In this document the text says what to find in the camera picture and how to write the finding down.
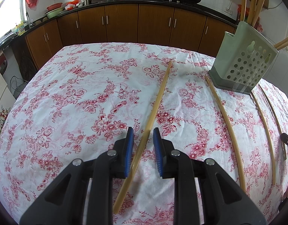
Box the green perforated utensil holder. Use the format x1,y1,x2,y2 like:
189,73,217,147
209,21,280,96

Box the black kitchen countertop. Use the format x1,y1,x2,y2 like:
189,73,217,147
0,0,238,52

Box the green basin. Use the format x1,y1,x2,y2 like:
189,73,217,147
45,7,65,19

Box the grey pan lid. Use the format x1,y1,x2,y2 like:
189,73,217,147
0,33,18,44

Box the red and white plastic bag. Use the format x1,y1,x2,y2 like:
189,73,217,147
65,0,85,11

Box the sliding window with metal frame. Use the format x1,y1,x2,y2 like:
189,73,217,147
0,0,27,45

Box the wooden base cabinets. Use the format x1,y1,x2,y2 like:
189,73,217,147
24,3,238,71

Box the yellow dish soap bottle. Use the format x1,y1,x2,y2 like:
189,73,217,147
16,21,26,36

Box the pale round basket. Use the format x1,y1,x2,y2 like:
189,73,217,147
10,75,29,97

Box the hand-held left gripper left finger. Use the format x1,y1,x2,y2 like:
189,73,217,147
19,127,135,225

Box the metal faucet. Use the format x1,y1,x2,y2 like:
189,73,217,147
25,12,33,29

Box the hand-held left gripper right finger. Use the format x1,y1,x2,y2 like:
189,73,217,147
153,127,267,225

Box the condiment bottles under red bag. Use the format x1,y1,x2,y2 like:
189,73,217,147
236,4,262,30

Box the red floral tablecloth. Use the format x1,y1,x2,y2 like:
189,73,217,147
0,43,288,225

